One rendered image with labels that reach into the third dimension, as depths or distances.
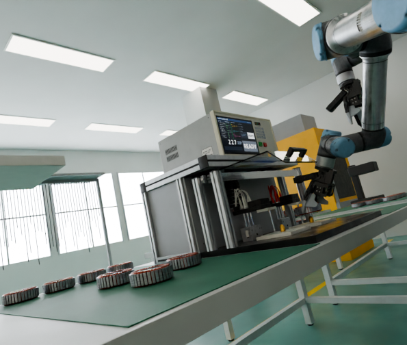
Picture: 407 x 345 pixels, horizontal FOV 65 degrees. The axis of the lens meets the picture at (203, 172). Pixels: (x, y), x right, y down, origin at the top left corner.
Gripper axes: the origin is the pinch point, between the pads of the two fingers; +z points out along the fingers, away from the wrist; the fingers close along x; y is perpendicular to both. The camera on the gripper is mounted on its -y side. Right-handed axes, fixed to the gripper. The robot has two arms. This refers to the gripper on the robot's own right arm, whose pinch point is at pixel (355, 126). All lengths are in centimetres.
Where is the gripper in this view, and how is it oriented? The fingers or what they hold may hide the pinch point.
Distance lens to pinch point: 160.2
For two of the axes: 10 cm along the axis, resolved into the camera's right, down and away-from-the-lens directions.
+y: 7.0, -2.7, -6.6
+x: 6.8, -0.2, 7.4
